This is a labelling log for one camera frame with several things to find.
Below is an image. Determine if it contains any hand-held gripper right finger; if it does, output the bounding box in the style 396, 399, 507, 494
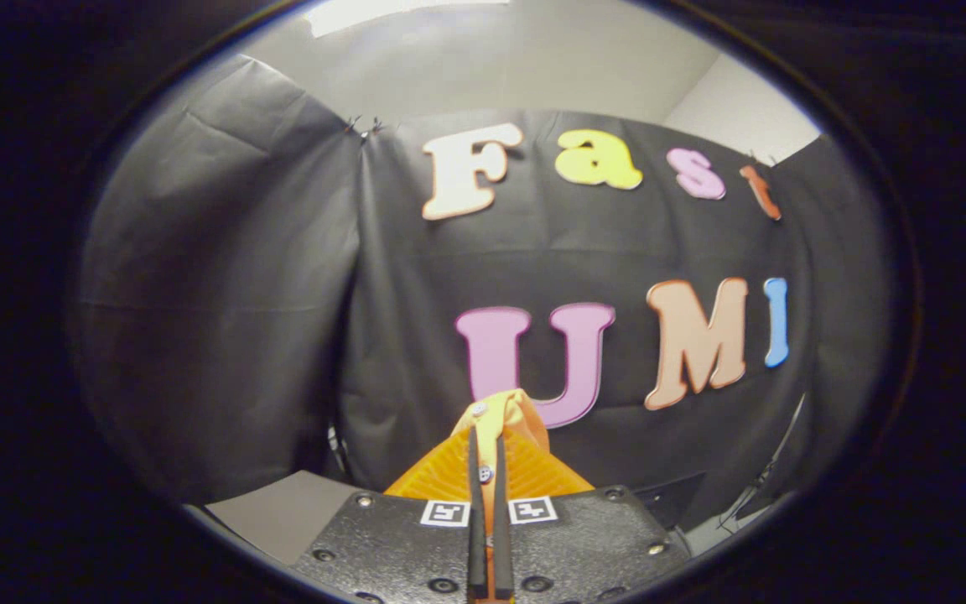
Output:
491, 428, 693, 604

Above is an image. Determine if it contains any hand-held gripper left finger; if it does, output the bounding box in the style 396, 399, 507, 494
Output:
292, 427, 489, 604

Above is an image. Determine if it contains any orange shirt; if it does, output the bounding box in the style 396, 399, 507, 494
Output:
451, 388, 552, 538

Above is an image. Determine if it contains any grey cabinet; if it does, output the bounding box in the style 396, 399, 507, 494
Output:
201, 470, 364, 568

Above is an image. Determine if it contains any black backdrop cloth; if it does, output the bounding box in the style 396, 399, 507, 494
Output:
70, 55, 893, 534

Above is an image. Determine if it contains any black stand with cables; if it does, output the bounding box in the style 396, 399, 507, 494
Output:
718, 393, 808, 531

